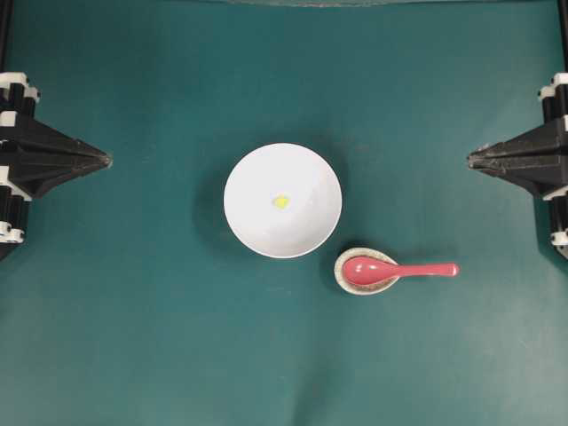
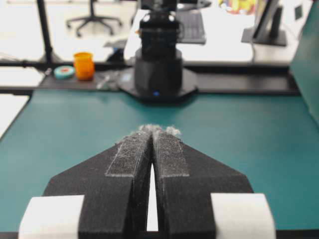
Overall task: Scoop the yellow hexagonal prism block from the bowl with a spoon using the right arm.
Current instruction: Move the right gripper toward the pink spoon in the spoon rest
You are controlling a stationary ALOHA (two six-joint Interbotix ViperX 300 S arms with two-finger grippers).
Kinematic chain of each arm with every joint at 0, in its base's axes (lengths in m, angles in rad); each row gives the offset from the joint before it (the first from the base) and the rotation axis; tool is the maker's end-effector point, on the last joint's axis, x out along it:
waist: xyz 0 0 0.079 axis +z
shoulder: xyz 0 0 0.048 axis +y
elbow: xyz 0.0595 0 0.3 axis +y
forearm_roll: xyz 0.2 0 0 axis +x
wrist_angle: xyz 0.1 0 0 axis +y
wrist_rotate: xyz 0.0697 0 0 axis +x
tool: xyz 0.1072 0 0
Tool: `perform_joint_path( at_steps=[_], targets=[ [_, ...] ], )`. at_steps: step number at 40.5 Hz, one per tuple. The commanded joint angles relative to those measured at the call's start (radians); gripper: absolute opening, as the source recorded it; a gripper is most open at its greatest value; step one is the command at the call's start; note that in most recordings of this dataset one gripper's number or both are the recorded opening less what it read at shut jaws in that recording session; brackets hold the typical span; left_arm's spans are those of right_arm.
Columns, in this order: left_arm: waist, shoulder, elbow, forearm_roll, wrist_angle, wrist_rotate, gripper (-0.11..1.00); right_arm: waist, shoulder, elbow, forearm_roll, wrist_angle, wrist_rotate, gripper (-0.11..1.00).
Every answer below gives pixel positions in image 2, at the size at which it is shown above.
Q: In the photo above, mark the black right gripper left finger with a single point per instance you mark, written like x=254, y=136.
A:
x=104, y=197

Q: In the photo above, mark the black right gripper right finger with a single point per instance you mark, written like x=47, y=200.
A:
x=202, y=198

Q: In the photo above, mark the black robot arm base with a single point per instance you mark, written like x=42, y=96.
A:
x=158, y=74

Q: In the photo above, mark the teal tape roll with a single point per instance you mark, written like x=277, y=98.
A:
x=64, y=72

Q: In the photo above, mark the orange plastic cup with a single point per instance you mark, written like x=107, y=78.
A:
x=84, y=66

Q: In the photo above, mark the black tripod stand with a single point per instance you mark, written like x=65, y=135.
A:
x=24, y=36

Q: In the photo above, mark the black keyboard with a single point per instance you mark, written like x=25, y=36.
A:
x=192, y=27

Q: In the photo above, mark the teal side panel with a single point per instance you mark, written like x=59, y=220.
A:
x=305, y=65

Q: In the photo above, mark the black monitor stand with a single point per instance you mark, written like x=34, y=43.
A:
x=266, y=29

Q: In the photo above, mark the black office chair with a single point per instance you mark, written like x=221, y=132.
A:
x=92, y=17

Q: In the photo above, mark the colourful toy pile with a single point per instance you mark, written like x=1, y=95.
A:
x=245, y=7

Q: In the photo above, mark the black table rail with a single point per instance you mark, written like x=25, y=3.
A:
x=256, y=80

